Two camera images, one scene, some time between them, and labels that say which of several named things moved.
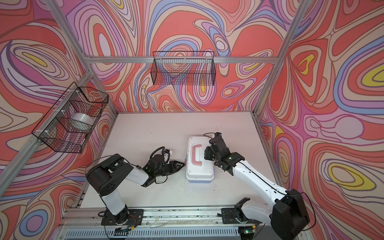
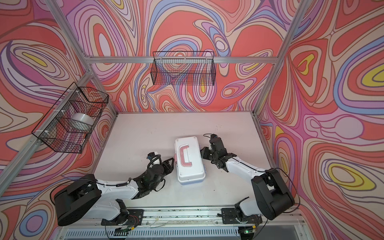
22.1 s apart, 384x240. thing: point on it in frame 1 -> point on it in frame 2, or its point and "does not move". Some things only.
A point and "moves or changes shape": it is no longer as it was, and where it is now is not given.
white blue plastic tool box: x=198 y=170 moves or changes shape
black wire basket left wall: x=68 y=124 does not move
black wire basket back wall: x=184 y=68 does not move
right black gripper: x=207 y=153 does not move
